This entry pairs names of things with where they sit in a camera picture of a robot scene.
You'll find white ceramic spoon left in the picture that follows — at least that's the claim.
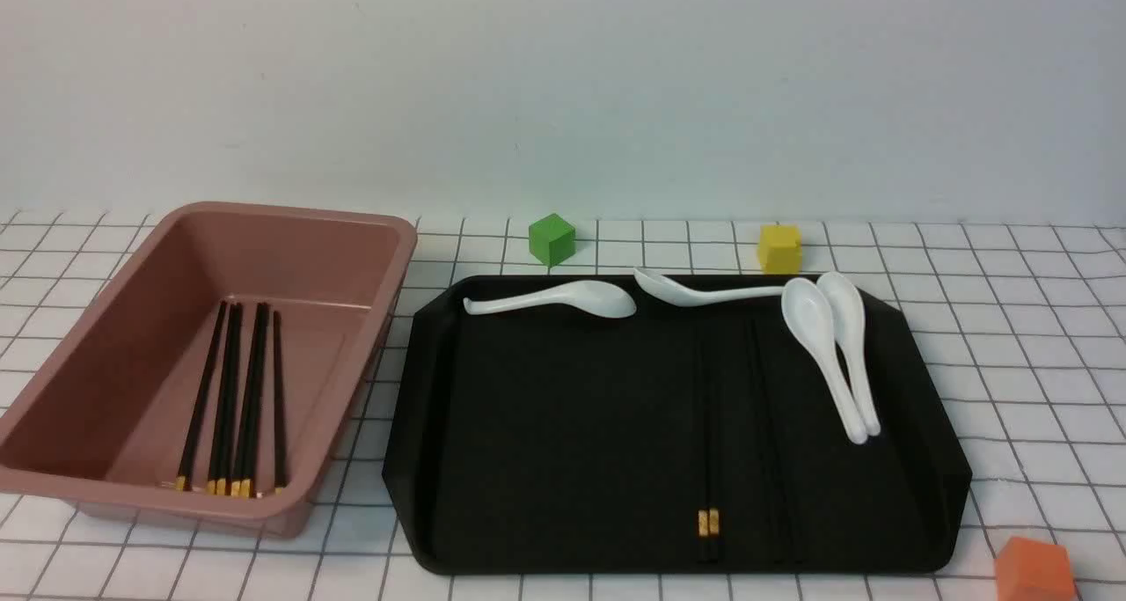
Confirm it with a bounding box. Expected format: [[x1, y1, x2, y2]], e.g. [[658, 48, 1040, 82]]
[[463, 280, 637, 319]]

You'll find green cube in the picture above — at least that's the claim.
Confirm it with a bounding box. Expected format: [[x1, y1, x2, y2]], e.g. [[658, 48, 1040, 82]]
[[528, 213, 577, 268]]

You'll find white ceramic spoon centre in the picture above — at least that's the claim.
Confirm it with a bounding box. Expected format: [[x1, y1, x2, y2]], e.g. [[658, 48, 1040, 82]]
[[632, 268, 784, 308]]

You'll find black plastic tray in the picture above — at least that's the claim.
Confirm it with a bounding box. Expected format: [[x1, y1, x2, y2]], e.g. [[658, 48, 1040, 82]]
[[383, 273, 973, 575]]

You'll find yellow cube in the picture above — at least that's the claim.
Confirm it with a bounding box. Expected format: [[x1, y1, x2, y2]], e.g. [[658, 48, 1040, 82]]
[[757, 224, 803, 273]]

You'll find white ceramic spoon far right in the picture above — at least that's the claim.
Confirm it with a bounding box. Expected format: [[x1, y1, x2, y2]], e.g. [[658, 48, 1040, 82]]
[[816, 271, 881, 436]]

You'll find black gold-tipped chopstick in bin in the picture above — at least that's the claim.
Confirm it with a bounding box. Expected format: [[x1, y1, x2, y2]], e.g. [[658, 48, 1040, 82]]
[[208, 303, 241, 495], [271, 310, 289, 493], [218, 303, 243, 497], [236, 303, 270, 497], [230, 303, 269, 497], [175, 301, 227, 492]]

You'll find pink plastic bin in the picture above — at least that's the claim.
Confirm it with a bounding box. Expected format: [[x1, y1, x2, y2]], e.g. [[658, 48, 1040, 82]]
[[1, 201, 417, 538]]

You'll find orange cube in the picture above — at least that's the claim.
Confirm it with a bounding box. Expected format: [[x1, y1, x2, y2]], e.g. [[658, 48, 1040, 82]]
[[997, 536, 1076, 600]]

